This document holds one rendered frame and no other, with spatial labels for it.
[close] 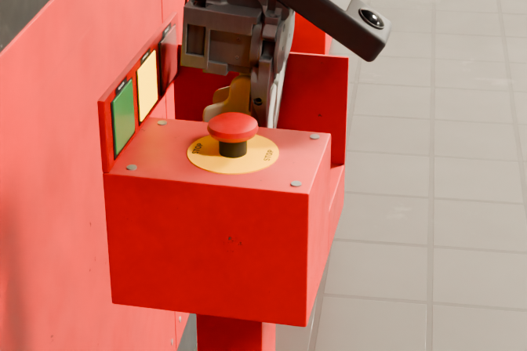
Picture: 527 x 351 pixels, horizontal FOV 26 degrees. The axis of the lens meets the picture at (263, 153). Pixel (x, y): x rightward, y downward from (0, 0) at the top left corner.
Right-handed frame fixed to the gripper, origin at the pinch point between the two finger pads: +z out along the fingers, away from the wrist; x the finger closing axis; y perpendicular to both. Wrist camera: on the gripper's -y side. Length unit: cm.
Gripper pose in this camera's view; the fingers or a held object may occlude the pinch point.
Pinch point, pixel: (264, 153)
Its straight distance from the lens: 100.2
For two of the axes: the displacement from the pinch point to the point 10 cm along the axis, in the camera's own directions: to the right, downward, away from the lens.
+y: -9.7, -1.7, 1.5
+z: -0.8, 8.8, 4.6
